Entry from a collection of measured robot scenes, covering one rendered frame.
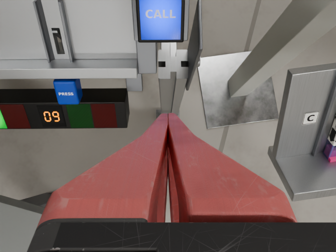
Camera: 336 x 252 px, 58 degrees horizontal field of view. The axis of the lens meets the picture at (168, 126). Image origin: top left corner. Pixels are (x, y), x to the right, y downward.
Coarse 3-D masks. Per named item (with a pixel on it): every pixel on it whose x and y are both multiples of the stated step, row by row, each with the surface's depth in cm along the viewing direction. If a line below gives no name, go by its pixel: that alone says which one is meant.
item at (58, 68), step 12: (60, 48) 34; (0, 60) 32; (12, 60) 32; (24, 60) 32; (36, 60) 32; (60, 60) 32; (84, 60) 32; (96, 60) 32; (108, 60) 32; (120, 60) 32; (132, 60) 32; (0, 72) 30; (12, 72) 31; (24, 72) 31; (36, 72) 31; (48, 72) 31; (60, 72) 31; (72, 72) 31; (84, 72) 31; (96, 72) 31; (108, 72) 31; (120, 72) 31; (132, 72) 31
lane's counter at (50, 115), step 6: (42, 108) 37; (48, 108) 37; (54, 108) 37; (60, 108) 37; (42, 114) 37; (48, 114) 37; (54, 114) 37; (60, 114) 37; (42, 120) 38; (48, 120) 38; (54, 120) 38; (60, 120) 38; (48, 126) 39; (54, 126) 39; (60, 126) 39
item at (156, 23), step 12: (144, 0) 24; (156, 0) 24; (168, 0) 24; (180, 0) 24; (144, 12) 25; (156, 12) 25; (168, 12) 25; (180, 12) 25; (144, 24) 26; (156, 24) 26; (168, 24) 26; (180, 24) 26; (144, 36) 26; (156, 36) 26; (168, 36) 26
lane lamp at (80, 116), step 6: (66, 108) 37; (72, 108) 37; (78, 108) 37; (84, 108) 37; (72, 114) 37; (78, 114) 37; (84, 114) 37; (90, 114) 37; (72, 120) 38; (78, 120) 38; (84, 120) 38; (90, 120) 38; (72, 126) 39; (78, 126) 39; (84, 126) 39; (90, 126) 39
